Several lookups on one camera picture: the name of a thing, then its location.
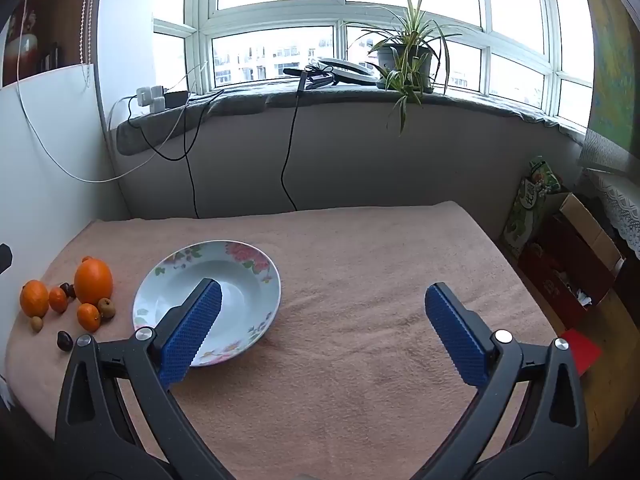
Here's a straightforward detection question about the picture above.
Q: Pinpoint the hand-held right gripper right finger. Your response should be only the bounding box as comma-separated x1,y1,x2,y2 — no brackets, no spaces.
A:
410,282,590,480

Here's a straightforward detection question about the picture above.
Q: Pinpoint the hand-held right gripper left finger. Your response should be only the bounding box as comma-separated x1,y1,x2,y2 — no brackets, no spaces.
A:
54,277,236,480

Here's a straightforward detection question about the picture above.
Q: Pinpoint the smooth large orange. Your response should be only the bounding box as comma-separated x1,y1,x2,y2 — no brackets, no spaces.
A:
19,280,50,318

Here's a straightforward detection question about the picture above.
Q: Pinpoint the floral white plate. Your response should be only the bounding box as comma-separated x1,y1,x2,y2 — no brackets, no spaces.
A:
132,240,282,368

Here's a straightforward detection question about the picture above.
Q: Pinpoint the bumpy large orange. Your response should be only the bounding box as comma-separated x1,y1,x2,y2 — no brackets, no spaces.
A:
74,258,114,306

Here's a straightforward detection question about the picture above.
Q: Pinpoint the white panel board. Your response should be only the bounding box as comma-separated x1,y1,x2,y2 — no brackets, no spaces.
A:
0,62,131,376

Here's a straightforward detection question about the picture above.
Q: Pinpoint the red cardboard box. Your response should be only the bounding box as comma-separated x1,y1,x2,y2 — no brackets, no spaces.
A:
517,192,626,331

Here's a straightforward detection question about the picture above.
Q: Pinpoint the red envelope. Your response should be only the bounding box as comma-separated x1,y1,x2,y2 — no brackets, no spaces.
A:
560,329,603,376

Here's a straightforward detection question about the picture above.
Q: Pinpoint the green snack bag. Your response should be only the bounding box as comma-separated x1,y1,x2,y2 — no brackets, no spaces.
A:
502,157,563,256

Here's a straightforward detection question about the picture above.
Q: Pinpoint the white lace cloth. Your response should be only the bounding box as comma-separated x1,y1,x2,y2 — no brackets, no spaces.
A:
587,170,640,261

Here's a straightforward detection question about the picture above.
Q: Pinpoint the dark flask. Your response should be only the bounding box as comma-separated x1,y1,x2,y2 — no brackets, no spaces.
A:
40,42,63,71

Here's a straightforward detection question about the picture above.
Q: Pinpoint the red vase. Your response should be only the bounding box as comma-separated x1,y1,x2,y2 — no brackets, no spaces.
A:
4,7,41,83

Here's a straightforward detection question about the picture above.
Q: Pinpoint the grey windowsill cloth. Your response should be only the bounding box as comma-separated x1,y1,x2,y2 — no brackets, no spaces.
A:
116,80,588,158

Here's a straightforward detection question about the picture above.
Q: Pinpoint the brown wooden cabinet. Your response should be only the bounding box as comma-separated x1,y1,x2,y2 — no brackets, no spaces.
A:
0,0,101,88

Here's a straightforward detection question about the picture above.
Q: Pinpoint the potted spider plant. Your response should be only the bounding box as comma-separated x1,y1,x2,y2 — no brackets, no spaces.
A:
342,0,463,136

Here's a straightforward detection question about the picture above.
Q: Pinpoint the round white device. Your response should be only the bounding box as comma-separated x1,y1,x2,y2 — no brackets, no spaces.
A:
317,57,381,85

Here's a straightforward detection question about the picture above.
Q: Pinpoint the long white cable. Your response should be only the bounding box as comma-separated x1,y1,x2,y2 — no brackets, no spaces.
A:
15,0,211,182

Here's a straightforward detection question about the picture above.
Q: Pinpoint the black cable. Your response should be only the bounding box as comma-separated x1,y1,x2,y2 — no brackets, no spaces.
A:
127,89,226,162
280,89,304,211
186,91,226,219

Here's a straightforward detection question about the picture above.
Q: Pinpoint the short white cable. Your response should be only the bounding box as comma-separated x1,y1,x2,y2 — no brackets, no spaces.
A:
106,94,139,134

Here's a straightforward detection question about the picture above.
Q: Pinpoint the white bead cord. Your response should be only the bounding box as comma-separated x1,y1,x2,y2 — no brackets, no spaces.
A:
80,0,96,88

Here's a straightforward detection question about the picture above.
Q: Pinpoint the wall map poster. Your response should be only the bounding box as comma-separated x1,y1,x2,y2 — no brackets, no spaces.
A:
582,0,640,146

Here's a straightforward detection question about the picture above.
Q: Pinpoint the white window frame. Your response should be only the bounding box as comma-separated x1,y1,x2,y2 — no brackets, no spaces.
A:
152,0,596,136

